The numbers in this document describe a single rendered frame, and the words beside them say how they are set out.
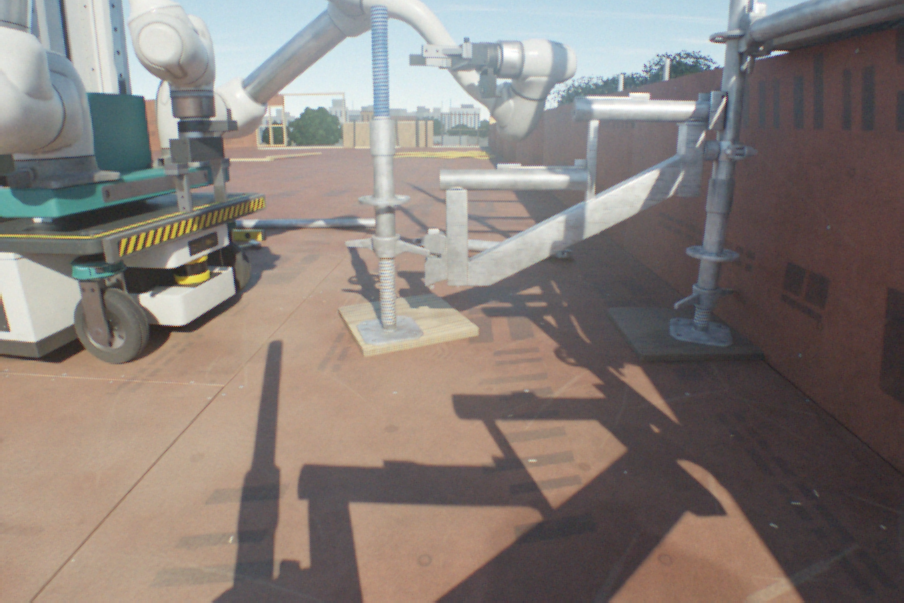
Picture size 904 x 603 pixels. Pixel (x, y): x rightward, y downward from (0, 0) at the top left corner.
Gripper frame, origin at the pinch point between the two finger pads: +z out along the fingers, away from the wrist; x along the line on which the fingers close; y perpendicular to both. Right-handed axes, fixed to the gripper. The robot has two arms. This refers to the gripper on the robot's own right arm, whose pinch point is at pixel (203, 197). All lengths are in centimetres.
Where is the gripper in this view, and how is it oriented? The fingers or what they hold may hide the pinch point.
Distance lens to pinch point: 118.5
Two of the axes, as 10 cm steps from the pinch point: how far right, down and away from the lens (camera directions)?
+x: -1.1, 2.7, -9.6
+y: -9.9, -0.3, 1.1
